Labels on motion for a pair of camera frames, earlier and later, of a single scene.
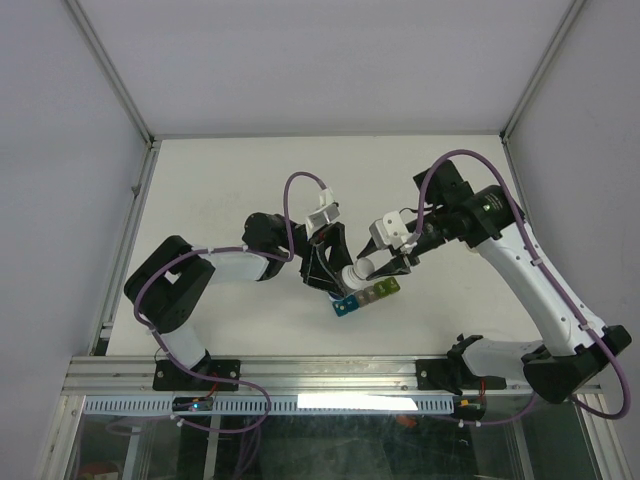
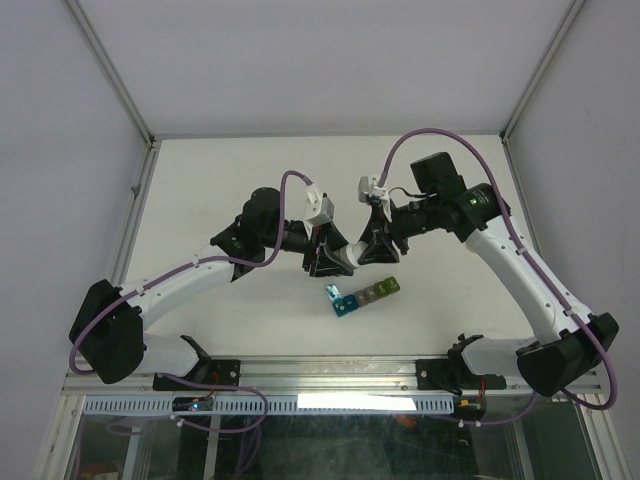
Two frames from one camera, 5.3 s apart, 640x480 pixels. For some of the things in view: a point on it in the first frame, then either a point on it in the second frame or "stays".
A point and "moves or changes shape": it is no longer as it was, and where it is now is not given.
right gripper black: [394, 267] -> [379, 229]
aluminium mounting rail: [264, 377] stays
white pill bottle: [354, 277] moves or changes shape
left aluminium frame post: [86, 25] stays
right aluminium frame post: [571, 14] stays
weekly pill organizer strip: [352, 302] stays
